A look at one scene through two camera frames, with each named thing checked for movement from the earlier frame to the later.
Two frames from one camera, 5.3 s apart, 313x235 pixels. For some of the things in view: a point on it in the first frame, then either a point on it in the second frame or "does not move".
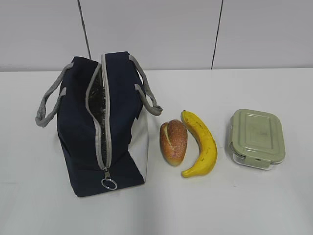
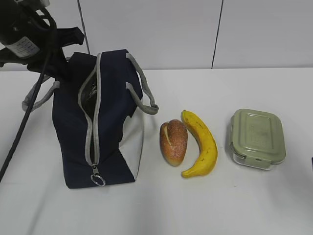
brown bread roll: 173,136 does not move
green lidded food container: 257,139 does not move
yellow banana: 208,144 does not move
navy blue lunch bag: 101,106 → 27,102
